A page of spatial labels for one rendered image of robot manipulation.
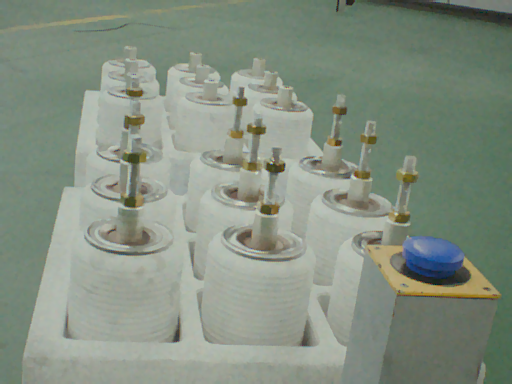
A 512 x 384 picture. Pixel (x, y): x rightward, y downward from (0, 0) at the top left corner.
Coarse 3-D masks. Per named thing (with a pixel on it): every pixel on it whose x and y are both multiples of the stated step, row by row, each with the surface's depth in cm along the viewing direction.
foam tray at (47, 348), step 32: (64, 192) 93; (64, 224) 83; (64, 256) 76; (192, 256) 85; (64, 288) 70; (192, 288) 73; (320, 288) 76; (32, 320) 64; (64, 320) 65; (192, 320) 67; (320, 320) 70; (32, 352) 59; (64, 352) 60; (96, 352) 60; (128, 352) 61; (160, 352) 61; (192, 352) 62; (224, 352) 63; (256, 352) 63; (288, 352) 64; (320, 352) 65
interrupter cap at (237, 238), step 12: (228, 228) 68; (240, 228) 69; (252, 228) 69; (228, 240) 66; (240, 240) 67; (276, 240) 68; (288, 240) 68; (300, 240) 68; (240, 252) 64; (252, 252) 64; (264, 252) 64; (276, 252) 65; (288, 252) 65; (300, 252) 65
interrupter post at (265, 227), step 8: (256, 216) 66; (264, 216) 65; (272, 216) 65; (256, 224) 66; (264, 224) 65; (272, 224) 65; (256, 232) 66; (264, 232) 66; (272, 232) 66; (256, 240) 66; (264, 240) 66; (272, 240) 66
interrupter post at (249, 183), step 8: (240, 176) 77; (248, 176) 76; (256, 176) 76; (240, 184) 77; (248, 184) 76; (256, 184) 77; (240, 192) 77; (248, 192) 77; (256, 192) 77; (248, 200) 77; (256, 200) 77
